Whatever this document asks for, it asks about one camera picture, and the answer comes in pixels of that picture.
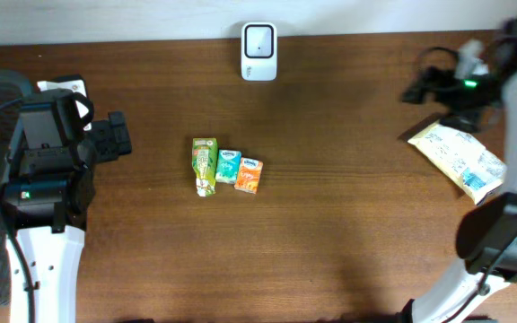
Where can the orange tissue pack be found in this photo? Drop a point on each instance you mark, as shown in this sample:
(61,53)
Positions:
(248,176)

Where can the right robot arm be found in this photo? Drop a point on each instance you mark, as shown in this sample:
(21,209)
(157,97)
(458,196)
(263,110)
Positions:
(486,242)

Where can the teal tissue pack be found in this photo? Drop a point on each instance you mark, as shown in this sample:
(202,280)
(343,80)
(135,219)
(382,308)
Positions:
(228,165)

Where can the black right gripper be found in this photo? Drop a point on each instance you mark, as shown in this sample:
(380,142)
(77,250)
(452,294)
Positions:
(426,83)

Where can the green juice carton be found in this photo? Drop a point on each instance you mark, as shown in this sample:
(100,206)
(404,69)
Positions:
(204,163)

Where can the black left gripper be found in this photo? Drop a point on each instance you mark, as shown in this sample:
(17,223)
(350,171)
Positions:
(107,137)

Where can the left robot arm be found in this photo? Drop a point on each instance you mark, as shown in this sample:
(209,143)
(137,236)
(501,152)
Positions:
(47,189)

